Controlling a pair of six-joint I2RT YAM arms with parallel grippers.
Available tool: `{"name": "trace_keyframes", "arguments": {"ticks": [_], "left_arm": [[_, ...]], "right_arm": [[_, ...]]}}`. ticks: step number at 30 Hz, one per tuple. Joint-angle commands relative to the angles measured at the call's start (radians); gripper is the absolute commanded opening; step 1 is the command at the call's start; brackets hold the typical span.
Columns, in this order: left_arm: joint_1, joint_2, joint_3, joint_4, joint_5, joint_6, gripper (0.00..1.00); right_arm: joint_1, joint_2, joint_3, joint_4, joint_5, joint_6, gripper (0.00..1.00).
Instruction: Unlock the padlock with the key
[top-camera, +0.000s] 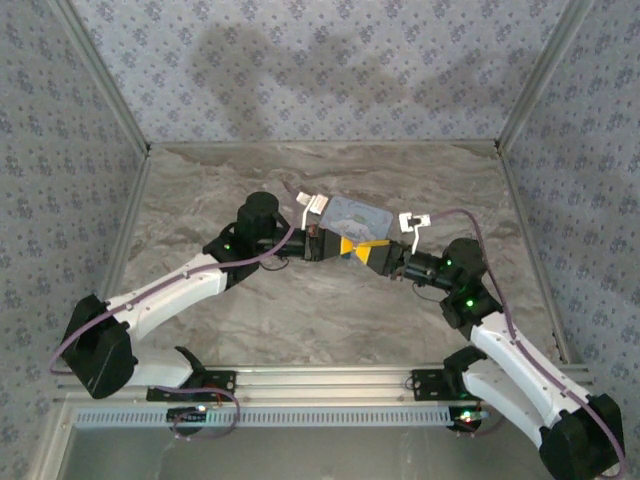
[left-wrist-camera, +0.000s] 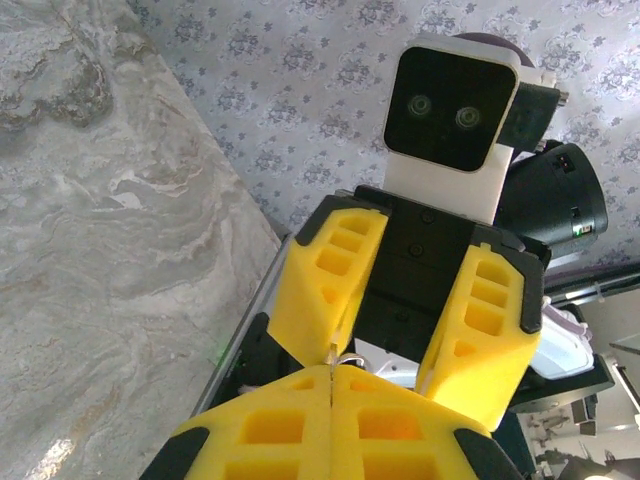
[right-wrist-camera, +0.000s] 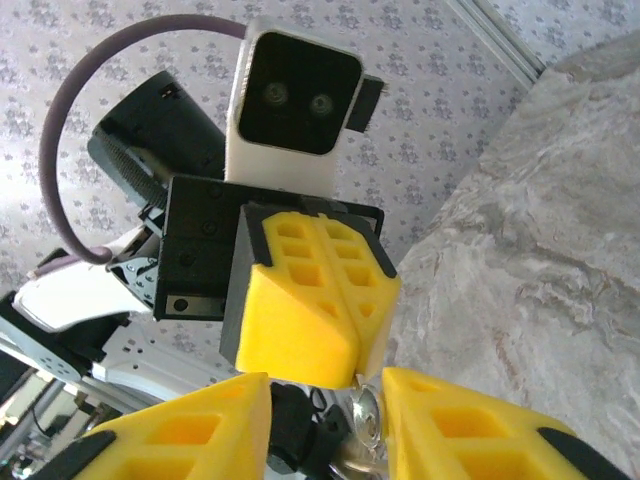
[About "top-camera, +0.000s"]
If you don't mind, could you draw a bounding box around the grey slotted cable duct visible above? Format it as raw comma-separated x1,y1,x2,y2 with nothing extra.
74,405,484,430

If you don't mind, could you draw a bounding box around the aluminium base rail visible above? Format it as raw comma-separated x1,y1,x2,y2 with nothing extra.
57,366,594,405

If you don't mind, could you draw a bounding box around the right controller circuit board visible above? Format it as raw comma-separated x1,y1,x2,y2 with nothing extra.
448,407,490,431

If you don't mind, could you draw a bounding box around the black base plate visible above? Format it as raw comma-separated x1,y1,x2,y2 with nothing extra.
411,368,481,401
146,368,238,403

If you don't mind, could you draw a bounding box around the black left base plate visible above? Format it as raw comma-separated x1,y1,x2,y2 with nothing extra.
146,368,238,403

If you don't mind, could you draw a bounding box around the aluminium corner post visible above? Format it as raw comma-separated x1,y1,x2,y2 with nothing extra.
49,0,153,154
494,0,597,151

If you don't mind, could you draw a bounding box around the aluminium table side rail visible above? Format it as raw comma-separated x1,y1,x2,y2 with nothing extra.
499,149,571,364
97,149,154,301

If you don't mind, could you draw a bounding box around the grey metal sheet panel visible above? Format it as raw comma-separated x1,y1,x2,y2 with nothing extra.
57,424,551,480

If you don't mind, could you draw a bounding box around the left controller circuit board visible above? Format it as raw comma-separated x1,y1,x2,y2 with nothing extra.
167,406,210,422

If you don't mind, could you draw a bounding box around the thin black right gripper wire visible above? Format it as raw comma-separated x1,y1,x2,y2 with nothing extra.
412,281,447,304

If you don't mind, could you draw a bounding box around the light blue pouch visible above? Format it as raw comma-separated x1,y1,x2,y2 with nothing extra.
317,195,395,251

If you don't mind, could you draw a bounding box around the controller circuit board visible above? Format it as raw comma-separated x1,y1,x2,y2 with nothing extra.
167,406,210,422
448,407,490,431

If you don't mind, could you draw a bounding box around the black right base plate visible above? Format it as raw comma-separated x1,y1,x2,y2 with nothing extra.
411,368,481,401

